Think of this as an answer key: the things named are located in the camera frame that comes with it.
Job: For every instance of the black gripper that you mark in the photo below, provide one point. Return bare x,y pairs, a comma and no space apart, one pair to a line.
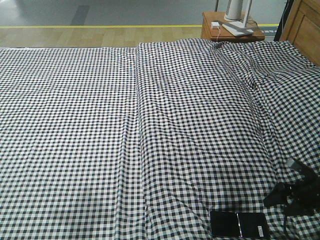
305,193

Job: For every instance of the black foldable smartphone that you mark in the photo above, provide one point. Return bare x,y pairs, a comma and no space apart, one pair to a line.
239,225

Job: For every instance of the black white checkered bed sheet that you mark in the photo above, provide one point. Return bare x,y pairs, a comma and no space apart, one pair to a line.
70,145

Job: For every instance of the black white checkered quilt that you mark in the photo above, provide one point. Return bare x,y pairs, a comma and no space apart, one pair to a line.
218,124

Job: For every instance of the wooden headboard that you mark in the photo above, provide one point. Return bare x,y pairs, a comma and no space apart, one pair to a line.
302,28

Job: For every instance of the wooden nightstand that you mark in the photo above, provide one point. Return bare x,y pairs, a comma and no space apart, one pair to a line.
222,35

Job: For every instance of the white charger adapter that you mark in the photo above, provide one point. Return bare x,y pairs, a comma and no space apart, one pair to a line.
215,25

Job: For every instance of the white cylindrical heater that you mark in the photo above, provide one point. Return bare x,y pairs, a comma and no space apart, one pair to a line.
234,10

